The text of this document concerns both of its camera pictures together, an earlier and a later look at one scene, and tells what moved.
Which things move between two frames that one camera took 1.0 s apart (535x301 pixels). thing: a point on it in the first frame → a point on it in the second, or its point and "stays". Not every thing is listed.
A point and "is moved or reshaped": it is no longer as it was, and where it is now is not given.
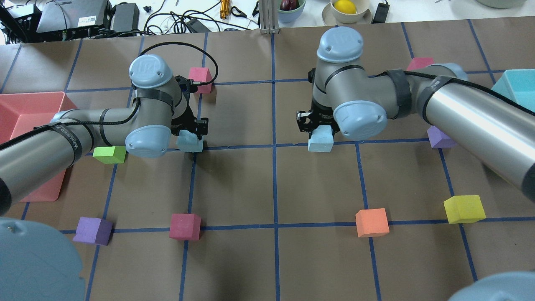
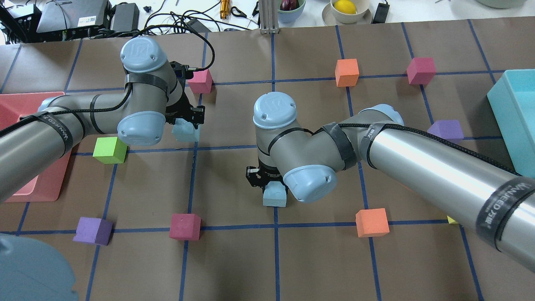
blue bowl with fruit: x=286 y=16 stays
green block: x=110 y=155 stays
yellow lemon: x=345 y=6 stays
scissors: x=235 y=11 stays
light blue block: x=322 y=139 is moved or reshaped
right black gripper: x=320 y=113 → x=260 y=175
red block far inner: x=185 y=227 stays
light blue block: x=188 y=142 is moved or reshaped
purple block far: x=93 y=230 stays
